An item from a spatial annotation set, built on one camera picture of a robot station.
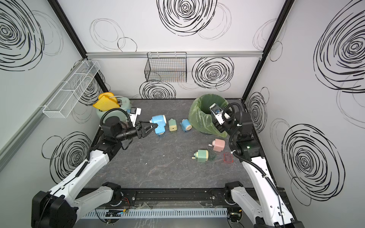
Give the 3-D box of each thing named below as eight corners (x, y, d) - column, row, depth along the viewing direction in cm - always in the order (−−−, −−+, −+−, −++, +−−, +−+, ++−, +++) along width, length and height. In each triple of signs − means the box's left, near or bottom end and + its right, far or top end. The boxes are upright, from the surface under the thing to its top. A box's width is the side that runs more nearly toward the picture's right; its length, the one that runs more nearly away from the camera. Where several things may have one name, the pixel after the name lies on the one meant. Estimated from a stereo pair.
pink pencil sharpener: (216, 154, 90) (217, 150, 86) (209, 146, 94) (210, 141, 89) (225, 148, 93) (227, 144, 88) (218, 140, 97) (220, 136, 92)
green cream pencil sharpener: (191, 163, 88) (192, 158, 82) (191, 155, 91) (192, 149, 85) (207, 163, 88) (209, 158, 82) (206, 155, 91) (208, 149, 85)
